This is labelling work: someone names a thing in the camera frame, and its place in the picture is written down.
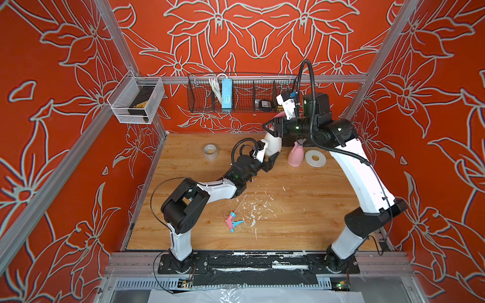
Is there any light blue box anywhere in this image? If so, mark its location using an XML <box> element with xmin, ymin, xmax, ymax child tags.
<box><xmin>221</xmin><ymin>78</ymin><xmax>232</xmax><ymax>112</ymax></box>

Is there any pink spray bottle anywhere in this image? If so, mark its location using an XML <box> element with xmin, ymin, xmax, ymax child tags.
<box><xmin>287</xmin><ymin>141</ymin><xmax>305</xmax><ymax>167</ymax></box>

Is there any black box in bin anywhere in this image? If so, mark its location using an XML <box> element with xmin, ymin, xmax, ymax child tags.
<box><xmin>128</xmin><ymin>86</ymin><xmax>155</xmax><ymax>116</ymax></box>

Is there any white spray bottle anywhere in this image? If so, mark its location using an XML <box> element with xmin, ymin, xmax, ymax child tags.
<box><xmin>264</xmin><ymin>132</ymin><xmax>282</xmax><ymax>157</ymax></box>

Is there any black device with label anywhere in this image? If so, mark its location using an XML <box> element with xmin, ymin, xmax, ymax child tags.
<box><xmin>255</xmin><ymin>99</ymin><xmax>274</xmax><ymax>112</ymax></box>

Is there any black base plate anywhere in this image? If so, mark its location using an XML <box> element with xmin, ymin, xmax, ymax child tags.
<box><xmin>154</xmin><ymin>250</ymin><xmax>360</xmax><ymax>289</ymax></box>

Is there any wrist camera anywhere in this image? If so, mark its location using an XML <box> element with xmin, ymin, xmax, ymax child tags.
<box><xmin>276</xmin><ymin>90</ymin><xmax>296</xmax><ymax>120</ymax></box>
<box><xmin>253</xmin><ymin>139</ymin><xmax>269</xmax><ymax>163</ymax></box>

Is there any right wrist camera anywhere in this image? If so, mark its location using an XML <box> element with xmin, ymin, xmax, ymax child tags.
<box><xmin>276</xmin><ymin>90</ymin><xmax>296</xmax><ymax>120</ymax></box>

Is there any pink blue spray nozzle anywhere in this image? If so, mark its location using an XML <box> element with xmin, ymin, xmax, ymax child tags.
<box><xmin>224</xmin><ymin>195</ymin><xmax>247</xmax><ymax>233</ymax></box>

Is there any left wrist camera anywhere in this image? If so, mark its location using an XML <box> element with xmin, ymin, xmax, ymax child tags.
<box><xmin>253</xmin><ymin>139</ymin><xmax>269</xmax><ymax>163</ymax></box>

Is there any black wire basket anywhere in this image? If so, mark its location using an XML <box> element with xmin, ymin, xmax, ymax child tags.
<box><xmin>187</xmin><ymin>73</ymin><xmax>296</xmax><ymax>114</ymax></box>

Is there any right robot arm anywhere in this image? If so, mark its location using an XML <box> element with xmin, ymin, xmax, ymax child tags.
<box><xmin>263</xmin><ymin>92</ymin><xmax>407</xmax><ymax>273</ymax></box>

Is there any clear tape roll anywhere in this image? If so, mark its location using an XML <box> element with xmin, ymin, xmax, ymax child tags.
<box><xmin>203</xmin><ymin>144</ymin><xmax>219</xmax><ymax>160</ymax></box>

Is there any white cable bundle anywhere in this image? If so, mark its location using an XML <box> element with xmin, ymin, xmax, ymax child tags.
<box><xmin>209</xmin><ymin>75</ymin><xmax>224</xmax><ymax>104</ymax></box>

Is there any white tape roll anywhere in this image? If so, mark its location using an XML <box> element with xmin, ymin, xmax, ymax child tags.
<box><xmin>304</xmin><ymin>150</ymin><xmax>327</xmax><ymax>168</ymax></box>

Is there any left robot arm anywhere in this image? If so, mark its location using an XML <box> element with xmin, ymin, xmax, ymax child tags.
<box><xmin>160</xmin><ymin>138</ymin><xmax>282</xmax><ymax>271</ymax></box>

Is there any clear plastic wall bin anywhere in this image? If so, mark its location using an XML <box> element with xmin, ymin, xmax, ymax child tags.
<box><xmin>107</xmin><ymin>71</ymin><xmax>165</xmax><ymax>124</ymax></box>

